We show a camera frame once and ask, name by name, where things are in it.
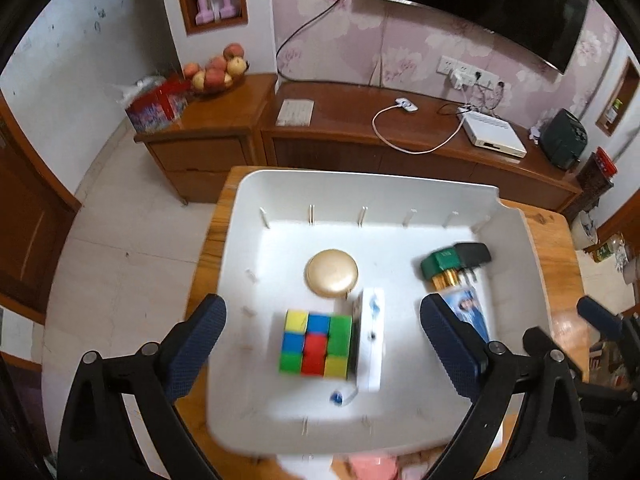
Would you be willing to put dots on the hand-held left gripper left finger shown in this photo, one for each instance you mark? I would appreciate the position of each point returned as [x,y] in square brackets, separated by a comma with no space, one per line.
[195,350]

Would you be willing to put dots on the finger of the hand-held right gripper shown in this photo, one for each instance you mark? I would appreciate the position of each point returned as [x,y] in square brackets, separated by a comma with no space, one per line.
[537,340]
[597,310]

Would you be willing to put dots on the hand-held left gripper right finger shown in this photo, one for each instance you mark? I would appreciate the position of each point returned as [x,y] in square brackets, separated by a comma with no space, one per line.
[450,350]

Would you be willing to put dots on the blue picture card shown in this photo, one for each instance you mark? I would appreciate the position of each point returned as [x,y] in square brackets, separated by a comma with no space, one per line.
[470,310]

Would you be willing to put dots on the white toy camera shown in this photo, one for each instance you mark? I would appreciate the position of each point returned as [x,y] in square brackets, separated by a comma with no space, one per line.
[372,360]

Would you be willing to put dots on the green and gold battery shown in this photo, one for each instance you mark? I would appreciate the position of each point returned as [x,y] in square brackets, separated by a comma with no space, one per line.
[440,262]

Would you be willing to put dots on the black plug charger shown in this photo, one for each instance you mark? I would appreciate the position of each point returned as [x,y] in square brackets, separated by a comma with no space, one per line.
[475,255]

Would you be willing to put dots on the colourful puzzle cube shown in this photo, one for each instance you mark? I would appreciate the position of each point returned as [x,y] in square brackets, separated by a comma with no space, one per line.
[315,342]

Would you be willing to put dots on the white plastic storage bin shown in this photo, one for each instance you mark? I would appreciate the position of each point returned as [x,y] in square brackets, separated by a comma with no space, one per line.
[280,240]

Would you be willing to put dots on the round gold compact case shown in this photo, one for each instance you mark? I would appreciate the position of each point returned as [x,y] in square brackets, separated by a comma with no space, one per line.
[332,272]

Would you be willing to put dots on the yellow oil bottle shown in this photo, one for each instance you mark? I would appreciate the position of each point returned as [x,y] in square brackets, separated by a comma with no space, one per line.
[607,251]

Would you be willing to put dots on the white bucket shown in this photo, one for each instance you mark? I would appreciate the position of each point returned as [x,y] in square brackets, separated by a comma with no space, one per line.
[582,230]

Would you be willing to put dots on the brown canister with red lid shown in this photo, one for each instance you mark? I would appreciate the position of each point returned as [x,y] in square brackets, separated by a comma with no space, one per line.
[597,170]

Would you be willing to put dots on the pink oval plastic piece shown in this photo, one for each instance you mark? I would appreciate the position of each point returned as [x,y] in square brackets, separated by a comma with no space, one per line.
[372,469]

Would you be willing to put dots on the dark green appliance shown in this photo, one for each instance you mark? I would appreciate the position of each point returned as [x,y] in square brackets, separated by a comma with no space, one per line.
[562,137]

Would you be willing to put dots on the crumpled white paper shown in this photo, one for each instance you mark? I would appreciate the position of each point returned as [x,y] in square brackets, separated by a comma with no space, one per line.
[535,134]

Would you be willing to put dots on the light wooden side cabinet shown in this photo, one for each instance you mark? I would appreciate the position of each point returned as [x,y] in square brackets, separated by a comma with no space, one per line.
[210,160]

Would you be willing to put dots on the white set-top box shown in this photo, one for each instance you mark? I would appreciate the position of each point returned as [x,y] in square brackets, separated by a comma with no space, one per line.
[492,132]

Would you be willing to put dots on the red tissue box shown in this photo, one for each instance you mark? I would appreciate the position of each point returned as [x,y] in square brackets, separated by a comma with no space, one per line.
[160,107]

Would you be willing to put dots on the white notepad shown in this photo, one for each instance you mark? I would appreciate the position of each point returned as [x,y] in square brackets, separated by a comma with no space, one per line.
[295,112]

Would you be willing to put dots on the dark wooden tv cabinet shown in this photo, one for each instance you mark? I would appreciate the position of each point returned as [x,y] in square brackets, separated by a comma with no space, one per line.
[350,110]

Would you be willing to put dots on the white plug adapter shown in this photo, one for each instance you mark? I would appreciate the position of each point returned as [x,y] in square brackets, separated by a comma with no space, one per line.
[459,80]

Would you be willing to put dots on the bowl of apples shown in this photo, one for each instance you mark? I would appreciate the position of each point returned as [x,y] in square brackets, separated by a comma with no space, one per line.
[215,72]

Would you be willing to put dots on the white wall shelf column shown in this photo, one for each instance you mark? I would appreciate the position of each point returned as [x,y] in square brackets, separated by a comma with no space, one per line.
[627,75]
[170,60]

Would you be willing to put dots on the white wall outlet strip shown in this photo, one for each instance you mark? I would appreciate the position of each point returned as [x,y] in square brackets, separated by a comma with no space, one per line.
[445,64]

